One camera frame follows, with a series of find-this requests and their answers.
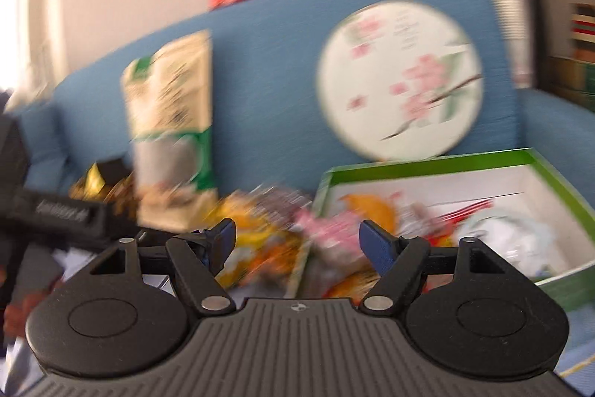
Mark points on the blue sofa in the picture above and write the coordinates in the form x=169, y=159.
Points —
x=279, y=99

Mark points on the white crumpled packet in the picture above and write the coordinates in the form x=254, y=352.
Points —
x=511, y=239

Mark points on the pink floral snack packet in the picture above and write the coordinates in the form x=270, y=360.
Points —
x=327, y=234

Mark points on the dark shelf unit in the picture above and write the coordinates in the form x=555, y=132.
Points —
x=562, y=6

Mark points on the striped item on shelf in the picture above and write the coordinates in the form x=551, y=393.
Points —
x=583, y=27

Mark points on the pile of snack packets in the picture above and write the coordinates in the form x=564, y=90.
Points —
x=260, y=234

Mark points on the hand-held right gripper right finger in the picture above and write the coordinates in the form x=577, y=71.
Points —
x=377, y=246

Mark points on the beige green snack bag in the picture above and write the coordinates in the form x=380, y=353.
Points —
x=174, y=122

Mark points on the green cardboard box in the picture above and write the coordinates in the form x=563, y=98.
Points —
x=525, y=192

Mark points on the orange snack packet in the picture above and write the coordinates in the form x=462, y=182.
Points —
x=369, y=211

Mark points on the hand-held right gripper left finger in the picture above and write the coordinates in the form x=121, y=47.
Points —
x=225, y=239

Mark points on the yellow black packet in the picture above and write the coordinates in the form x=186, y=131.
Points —
x=100, y=183

